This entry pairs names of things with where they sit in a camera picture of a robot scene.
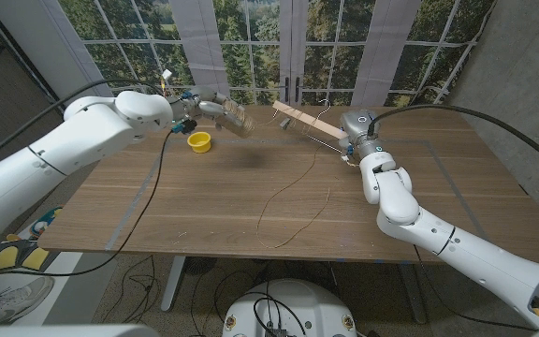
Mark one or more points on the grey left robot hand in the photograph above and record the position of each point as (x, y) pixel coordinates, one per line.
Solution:
(201, 105)

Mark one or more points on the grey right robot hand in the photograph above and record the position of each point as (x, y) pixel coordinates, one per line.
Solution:
(358, 126)

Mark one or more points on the jute twine spool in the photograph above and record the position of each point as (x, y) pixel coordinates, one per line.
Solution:
(239, 121)

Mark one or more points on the thin jute thread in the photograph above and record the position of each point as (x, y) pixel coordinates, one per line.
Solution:
(293, 182)

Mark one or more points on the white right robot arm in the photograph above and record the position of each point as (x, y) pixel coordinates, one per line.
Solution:
(438, 234)

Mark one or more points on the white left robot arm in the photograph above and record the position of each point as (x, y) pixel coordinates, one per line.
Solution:
(63, 150)

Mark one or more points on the small yellow cup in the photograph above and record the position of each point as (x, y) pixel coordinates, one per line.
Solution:
(199, 141)

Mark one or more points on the printed window backdrop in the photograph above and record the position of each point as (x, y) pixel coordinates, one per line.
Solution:
(344, 47)

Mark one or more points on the grey table leg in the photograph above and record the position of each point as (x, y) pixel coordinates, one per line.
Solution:
(414, 292)

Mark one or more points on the white table leg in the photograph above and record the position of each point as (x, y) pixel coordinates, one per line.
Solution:
(173, 283)

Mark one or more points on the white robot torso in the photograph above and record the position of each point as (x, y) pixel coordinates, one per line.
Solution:
(293, 309)

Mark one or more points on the grey white sneaker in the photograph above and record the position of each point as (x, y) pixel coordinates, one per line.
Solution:
(21, 299)

